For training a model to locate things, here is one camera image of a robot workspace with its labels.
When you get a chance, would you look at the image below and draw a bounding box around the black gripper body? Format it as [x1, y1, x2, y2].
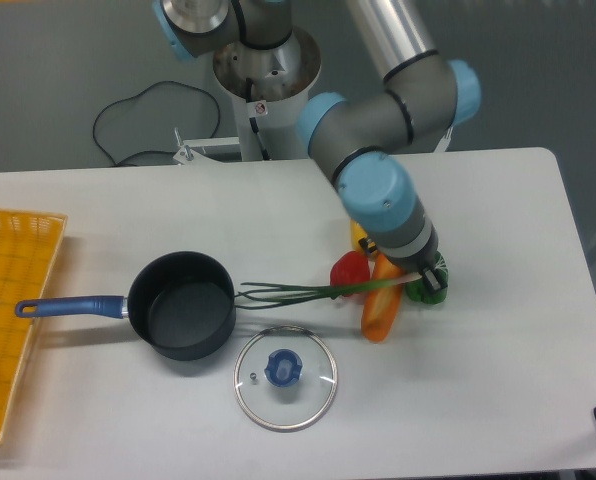
[359, 234, 438, 272]

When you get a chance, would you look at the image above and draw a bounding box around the green onion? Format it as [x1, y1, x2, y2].
[235, 273, 422, 310]

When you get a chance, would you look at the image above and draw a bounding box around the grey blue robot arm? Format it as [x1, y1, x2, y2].
[153, 1, 481, 294]

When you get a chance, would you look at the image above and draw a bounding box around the green bell pepper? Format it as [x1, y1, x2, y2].
[405, 252, 448, 305]

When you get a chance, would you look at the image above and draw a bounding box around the orange carrot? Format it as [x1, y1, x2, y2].
[361, 254, 405, 343]

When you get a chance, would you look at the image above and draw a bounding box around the yellow bell pepper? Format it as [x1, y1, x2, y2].
[350, 220, 378, 260]

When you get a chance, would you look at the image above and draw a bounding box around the red bell pepper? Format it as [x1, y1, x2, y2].
[330, 251, 371, 287]

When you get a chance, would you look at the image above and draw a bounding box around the glass lid blue knob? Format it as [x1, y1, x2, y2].
[233, 325, 338, 433]

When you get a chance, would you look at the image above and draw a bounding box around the yellow plastic basket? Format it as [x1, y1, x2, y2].
[0, 209, 67, 443]

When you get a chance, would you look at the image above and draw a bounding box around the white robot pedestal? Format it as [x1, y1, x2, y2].
[213, 27, 321, 161]

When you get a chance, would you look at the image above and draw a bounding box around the black saucepan blue handle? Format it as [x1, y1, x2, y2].
[14, 251, 236, 361]

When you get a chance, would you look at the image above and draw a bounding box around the white metal mounting bracket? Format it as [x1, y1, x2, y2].
[171, 124, 455, 166]

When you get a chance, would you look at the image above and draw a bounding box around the black cable on floor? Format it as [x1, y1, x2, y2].
[92, 81, 222, 167]

